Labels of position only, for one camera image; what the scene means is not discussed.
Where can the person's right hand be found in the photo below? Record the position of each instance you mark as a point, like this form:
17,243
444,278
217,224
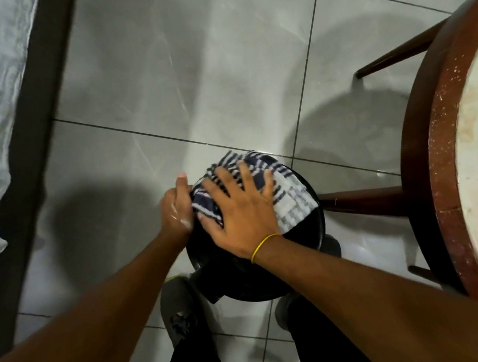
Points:
245,224

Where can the person's left hand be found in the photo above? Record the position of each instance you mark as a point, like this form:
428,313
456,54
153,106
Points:
175,216

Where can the person's right little finger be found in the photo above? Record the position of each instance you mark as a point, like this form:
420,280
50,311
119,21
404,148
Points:
268,183

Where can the person's right middle finger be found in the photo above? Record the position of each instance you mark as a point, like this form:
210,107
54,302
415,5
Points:
230,182

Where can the person's right thumb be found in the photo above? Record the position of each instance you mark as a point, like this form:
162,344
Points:
210,227

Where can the person's left thumb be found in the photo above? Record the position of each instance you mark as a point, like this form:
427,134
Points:
183,183

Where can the blue white checked cloth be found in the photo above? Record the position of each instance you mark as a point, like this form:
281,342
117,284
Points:
290,200

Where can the black round pan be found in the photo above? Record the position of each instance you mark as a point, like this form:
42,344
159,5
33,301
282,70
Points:
243,275

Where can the person's right forearm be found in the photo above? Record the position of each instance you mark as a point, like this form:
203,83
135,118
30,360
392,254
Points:
385,308

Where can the person's left forearm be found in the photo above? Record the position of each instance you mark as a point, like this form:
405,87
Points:
83,337

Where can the yellow rubber wrist band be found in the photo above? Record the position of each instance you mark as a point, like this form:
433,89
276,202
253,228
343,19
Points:
263,242

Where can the person's left grey shoe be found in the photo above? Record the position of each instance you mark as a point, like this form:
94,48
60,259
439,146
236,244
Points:
179,306

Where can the person's right black trouser leg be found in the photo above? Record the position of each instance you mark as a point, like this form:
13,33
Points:
320,349

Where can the round wooden table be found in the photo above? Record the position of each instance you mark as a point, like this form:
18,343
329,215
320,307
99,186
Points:
448,184

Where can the dark bed frame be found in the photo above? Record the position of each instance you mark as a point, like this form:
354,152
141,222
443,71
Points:
34,145

